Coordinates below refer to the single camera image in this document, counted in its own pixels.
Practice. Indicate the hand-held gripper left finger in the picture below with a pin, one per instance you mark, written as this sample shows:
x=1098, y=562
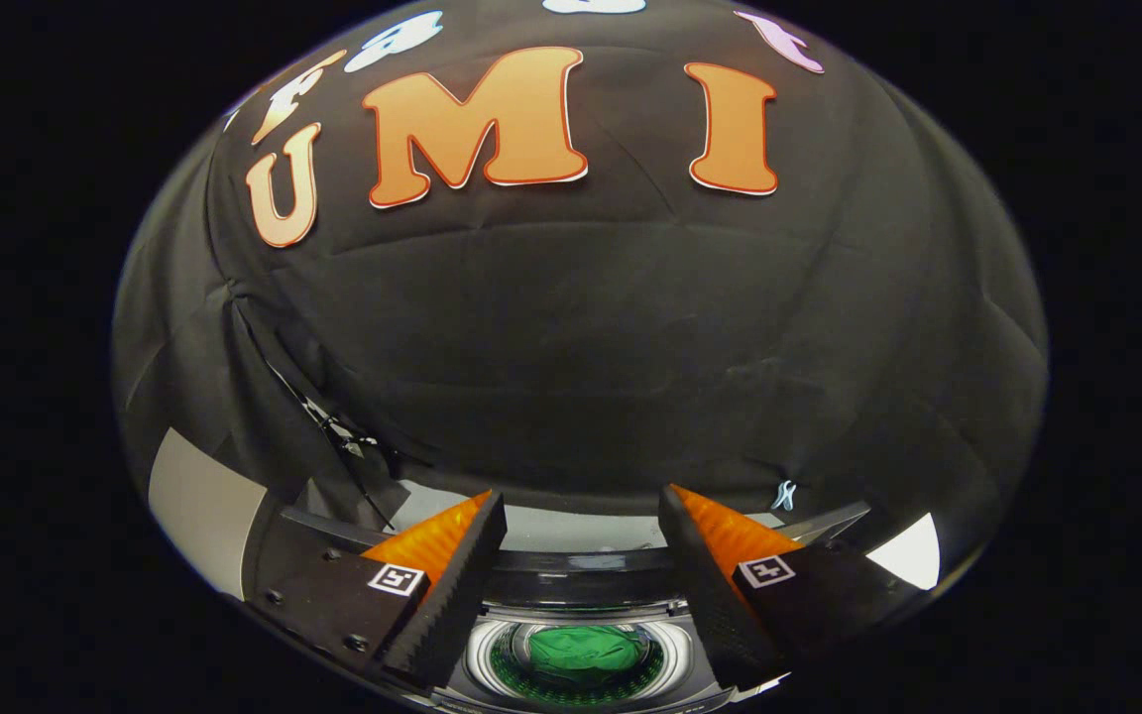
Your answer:
x=452, y=595

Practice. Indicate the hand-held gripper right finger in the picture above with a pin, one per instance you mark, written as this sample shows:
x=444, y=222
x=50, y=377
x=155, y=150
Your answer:
x=715, y=595

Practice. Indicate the dark washing machine lid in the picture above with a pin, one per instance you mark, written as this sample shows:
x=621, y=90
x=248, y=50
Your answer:
x=581, y=580

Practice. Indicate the green buttoned shirt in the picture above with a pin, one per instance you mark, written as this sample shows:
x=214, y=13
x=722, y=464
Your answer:
x=586, y=650

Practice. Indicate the small pale blue clip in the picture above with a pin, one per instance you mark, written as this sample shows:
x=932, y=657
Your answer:
x=784, y=494

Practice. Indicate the white sheet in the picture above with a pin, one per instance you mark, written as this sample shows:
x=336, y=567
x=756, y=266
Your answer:
x=913, y=555

